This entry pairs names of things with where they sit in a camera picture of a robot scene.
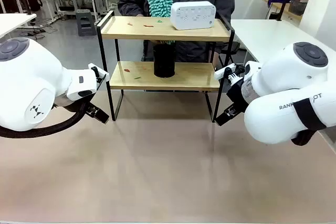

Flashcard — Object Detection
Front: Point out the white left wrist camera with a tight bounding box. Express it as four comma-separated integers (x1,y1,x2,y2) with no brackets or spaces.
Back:
88,62,110,84

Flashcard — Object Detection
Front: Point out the black arm strap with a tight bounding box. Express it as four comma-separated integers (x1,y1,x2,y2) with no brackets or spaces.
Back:
293,98,327,131

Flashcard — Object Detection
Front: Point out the white rounded box device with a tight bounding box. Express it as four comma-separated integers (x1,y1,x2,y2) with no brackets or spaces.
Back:
170,1,216,30

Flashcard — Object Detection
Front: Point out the wooden bench with clutter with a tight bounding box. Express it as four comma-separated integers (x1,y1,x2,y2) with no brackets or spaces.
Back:
262,0,313,23

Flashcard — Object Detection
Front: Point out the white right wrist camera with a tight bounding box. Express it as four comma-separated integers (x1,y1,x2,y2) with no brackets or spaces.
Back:
214,62,246,83

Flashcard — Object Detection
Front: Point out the white side table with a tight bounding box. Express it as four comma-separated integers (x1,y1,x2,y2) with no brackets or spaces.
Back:
0,13,37,39

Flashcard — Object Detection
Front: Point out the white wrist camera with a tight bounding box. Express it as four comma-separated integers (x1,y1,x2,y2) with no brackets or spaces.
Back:
214,62,246,83
88,62,110,84

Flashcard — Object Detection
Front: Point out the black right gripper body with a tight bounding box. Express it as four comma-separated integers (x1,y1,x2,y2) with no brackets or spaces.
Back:
227,79,250,112

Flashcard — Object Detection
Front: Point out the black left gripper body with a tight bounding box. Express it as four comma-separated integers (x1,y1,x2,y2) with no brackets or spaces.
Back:
83,102,97,116

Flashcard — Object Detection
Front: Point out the grey step stool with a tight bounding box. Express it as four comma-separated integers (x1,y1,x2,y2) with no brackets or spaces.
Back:
76,9,97,37

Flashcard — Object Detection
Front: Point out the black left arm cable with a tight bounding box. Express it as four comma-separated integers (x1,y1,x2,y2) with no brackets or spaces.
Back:
0,98,92,139

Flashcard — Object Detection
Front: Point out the black cylindrical holder cup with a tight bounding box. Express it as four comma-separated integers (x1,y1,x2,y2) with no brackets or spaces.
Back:
153,43,176,78

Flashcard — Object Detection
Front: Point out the two-tier wooden metal shelf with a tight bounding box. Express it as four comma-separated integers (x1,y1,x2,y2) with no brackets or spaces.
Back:
96,10,235,124

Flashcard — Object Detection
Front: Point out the black backpack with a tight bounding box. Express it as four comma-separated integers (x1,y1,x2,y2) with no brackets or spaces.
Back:
26,0,43,12

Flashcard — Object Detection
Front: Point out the large white table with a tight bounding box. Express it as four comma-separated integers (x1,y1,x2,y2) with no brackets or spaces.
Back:
230,18,320,65

